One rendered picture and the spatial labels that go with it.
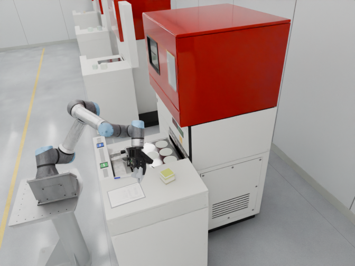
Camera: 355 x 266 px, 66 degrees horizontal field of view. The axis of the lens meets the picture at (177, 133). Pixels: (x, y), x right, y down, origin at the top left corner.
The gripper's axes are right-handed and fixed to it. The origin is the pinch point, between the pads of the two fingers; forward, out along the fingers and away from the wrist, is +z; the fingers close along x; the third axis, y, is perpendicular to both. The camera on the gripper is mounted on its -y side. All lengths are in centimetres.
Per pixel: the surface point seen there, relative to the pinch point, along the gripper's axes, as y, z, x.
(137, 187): -7.0, 5.0, -10.2
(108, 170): -5.7, -5.2, -37.3
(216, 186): -81, 10, 3
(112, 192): 4.1, 7.9, -20.0
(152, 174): -19.7, -2.2, -9.1
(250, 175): -105, 2, 22
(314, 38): -156, -122, 66
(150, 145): -46, -23, -37
